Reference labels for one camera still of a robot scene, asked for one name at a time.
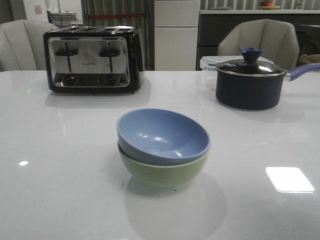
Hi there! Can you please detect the beige chair left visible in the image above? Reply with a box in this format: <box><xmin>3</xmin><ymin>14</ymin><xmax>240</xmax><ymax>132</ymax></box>
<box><xmin>0</xmin><ymin>19</ymin><xmax>58</xmax><ymax>72</ymax></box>

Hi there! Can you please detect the dark blue saucepan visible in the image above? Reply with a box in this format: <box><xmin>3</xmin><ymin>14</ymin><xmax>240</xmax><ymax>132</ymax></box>
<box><xmin>215</xmin><ymin>63</ymin><xmax>320</xmax><ymax>110</ymax></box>

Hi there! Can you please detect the beige chair right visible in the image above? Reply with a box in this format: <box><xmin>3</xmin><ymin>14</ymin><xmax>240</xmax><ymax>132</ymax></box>
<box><xmin>217</xmin><ymin>19</ymin><xmax>300</xmax><ymax>69</ymax></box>

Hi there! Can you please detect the white refrigerator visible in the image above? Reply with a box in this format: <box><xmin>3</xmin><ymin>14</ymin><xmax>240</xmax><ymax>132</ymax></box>
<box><xmin>154</xmin><ymin>0</ymin><xmax>201</xmax><ymax>71</ymax></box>

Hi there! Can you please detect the beige chair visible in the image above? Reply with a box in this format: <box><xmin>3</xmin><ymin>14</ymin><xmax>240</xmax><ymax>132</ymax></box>
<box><xmin>0</xmin><ymin>19</ymin><xmax>58</xmax><ymax>72</ymax></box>
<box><xmin>217</xmin><ymin>19</ymin><xmax>300</xmax><ymax>69</ymax></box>

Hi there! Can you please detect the clear plastic food container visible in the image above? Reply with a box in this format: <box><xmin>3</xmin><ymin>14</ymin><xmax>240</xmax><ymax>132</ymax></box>
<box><xmin>199</xmin><ymin>55</ymin><xmax>274</xmax><ymax>73</ymax></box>

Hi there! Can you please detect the blue bowl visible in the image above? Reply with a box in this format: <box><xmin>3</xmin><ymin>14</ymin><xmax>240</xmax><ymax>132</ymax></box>
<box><xmin>116</xmin><ymin>108</ymin><xmax>211</xmax><ymax>166</ymax></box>

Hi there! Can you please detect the dark kitchen counter cabinet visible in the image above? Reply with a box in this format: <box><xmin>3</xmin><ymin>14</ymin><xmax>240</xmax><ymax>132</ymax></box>
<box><xmin>197</xmin><ymin>10</ymin><xmax>320</xmax><ymax>69</ymax></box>

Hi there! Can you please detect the black and chrome toaster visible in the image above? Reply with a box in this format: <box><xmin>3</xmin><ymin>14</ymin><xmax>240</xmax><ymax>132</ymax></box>
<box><xmin>43</xmin><ymin>26</ymin><xmax>145</xmax><ymax>94</ymax></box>

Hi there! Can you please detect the green bowl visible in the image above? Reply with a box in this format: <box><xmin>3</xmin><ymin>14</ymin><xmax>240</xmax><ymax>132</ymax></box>
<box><xmin>117</xmin><ymin>145</ymin><xmax>210</xmax><ymax>188</ymax></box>

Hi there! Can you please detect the glass pot lid blue knob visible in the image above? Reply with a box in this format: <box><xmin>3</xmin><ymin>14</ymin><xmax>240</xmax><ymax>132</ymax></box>
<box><xmin>215</xmin><ymin>46</ymin><xmax>286</xmax><ymax>77</ymax></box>

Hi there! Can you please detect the fruit plate on counter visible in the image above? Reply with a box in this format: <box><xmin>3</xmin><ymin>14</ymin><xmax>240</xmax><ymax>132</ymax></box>
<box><xmin>258</xmin><ymin>0</ymin><xmax>282</xmax><ymax>10</ymax></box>

